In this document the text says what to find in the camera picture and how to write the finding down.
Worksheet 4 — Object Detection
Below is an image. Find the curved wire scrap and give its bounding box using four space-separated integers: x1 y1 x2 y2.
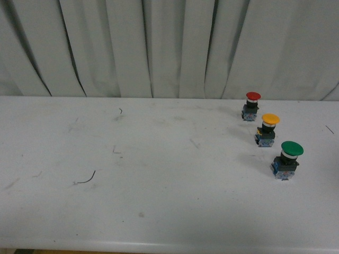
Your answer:
73 170 97 185

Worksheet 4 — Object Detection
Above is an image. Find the red mushroom push button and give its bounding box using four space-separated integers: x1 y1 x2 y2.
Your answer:
242 92 261 122

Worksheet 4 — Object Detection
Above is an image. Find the yellow mushroom push button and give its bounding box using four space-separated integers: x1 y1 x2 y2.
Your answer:
255 113 280 148

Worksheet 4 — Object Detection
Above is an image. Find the white curtain backdrop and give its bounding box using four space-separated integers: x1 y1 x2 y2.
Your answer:
1 1 338 101

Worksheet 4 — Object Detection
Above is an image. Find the green mushroom push button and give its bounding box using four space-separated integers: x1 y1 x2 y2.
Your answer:
271 141 304 180

